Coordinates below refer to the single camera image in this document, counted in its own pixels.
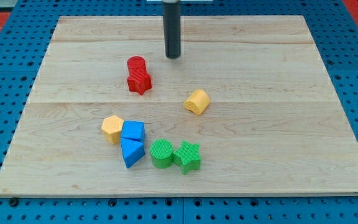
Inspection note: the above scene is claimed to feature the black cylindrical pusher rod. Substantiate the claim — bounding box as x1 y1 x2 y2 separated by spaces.
162 0 181 59

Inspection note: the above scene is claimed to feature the yellow heart block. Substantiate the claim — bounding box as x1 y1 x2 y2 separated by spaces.
183 89 211 115

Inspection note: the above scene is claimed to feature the red cylinder block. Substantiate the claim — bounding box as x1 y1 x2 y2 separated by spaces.
127 55 146 70

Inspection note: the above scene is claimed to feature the red star block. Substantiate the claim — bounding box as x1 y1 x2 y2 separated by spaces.
127 69 152 95

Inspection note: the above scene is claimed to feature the blue cube block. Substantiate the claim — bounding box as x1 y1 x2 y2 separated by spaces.
121 120 145 142

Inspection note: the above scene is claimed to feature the yellow hexagon block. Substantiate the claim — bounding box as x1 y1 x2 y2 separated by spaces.
101 115 124 144

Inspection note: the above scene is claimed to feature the green cylinder block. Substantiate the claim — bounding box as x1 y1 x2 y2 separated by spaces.
150 139 173 169

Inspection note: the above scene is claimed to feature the blue triangle block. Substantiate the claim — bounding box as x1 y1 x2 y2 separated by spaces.
121 138 145 169

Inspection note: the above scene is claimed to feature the green star block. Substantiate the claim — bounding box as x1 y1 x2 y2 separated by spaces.
173 140 201 175

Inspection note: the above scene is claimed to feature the wooden board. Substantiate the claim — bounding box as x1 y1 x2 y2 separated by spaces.
0 16 358 198

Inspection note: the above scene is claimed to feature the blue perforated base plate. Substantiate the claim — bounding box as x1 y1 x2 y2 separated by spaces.
0 1 358 223

